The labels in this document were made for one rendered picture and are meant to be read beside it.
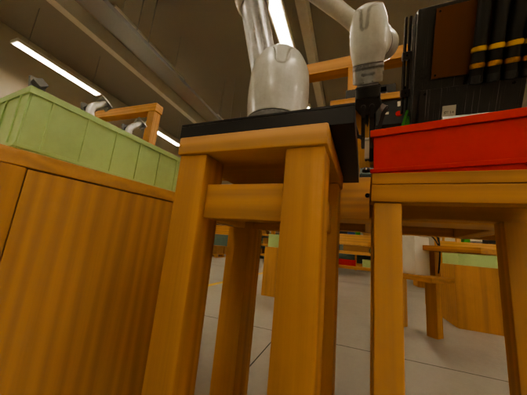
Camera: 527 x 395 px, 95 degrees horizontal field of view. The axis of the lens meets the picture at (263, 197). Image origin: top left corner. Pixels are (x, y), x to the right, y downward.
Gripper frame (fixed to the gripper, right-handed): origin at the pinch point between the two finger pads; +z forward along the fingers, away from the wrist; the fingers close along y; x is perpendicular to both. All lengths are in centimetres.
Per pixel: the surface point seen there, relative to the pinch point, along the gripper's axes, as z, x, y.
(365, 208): 18.1, -10.3, -0.4
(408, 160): -4.4, -33.2, 7.9
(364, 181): 10.5, -4.8, -0.8
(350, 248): 441, 577, -41
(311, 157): -10, -50, -9
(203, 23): -170, 382, -284
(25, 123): -24, -56, -75
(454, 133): -8.9, -31.4, 15.9
